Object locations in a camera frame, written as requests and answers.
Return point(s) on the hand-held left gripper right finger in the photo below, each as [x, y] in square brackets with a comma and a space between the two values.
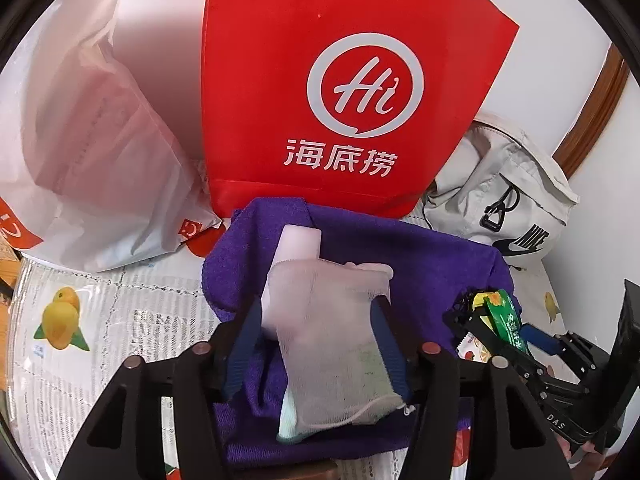
[392, 355]

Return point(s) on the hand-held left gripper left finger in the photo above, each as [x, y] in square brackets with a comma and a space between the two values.
[245, 350]

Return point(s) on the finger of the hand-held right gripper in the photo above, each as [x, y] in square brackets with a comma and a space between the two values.
[545, 342]
[480, 330]

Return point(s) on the green snack packet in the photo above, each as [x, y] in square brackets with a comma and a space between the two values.
[510, 325]

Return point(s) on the white mesh pouch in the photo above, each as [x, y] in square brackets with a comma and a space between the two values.
[330, 320]

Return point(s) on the purple towel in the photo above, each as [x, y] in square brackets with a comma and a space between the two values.
[440, 270]

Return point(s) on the person's right hand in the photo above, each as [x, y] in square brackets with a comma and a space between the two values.
[585, 465]

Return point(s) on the fruit print tablecloth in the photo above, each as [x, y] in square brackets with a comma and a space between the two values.
[125, 310]

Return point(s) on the light grey backpack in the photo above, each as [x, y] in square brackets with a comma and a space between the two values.
[470, 185]

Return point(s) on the white plastic bag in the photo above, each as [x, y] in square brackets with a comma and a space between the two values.
[100, 185]

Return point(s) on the red paper bag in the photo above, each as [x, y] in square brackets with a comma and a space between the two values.
[250, 85]

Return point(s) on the brown wooden frame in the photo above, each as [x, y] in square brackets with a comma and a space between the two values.
[595, 110]

